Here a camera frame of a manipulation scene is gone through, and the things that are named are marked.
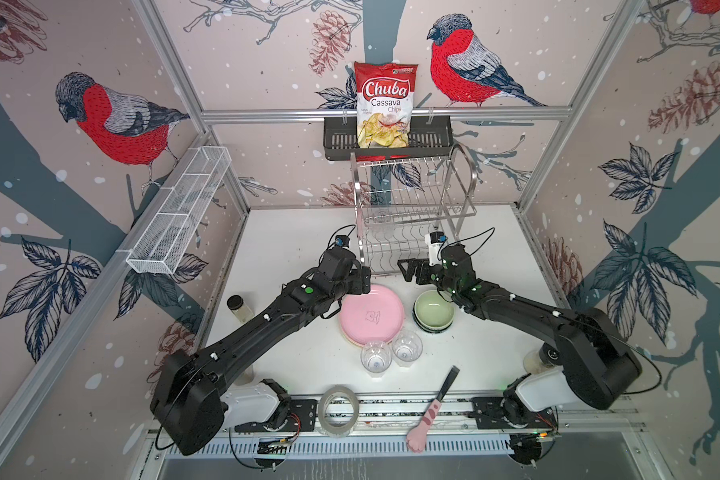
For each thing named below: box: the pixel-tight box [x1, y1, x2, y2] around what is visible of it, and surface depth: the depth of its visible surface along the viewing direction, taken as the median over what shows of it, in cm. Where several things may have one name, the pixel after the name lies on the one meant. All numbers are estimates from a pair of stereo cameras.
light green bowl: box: [412, 290, 455, 333], surface depth 86 cm
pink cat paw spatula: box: [406, 365, 461, 453], surface depth 74 cm
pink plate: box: [339, 284, 405, 347], surface depth 90 cm
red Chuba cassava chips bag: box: [354, 61, 419, 162], surface depth 87 cm
